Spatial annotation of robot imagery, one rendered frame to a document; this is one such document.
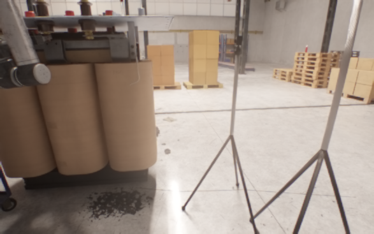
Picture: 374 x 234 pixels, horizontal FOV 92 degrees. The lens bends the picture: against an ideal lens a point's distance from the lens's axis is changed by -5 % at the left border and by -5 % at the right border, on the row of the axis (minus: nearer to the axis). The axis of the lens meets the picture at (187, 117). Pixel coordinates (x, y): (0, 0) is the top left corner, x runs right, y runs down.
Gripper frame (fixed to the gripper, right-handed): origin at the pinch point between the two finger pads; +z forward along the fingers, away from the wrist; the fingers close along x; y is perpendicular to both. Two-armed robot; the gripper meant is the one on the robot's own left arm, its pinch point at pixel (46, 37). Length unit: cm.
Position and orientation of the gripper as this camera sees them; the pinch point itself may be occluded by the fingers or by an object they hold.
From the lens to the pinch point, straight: 159.0
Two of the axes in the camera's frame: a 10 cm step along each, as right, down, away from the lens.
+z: 2.1, -5.1, 8.4
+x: -9.8, -0.6, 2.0
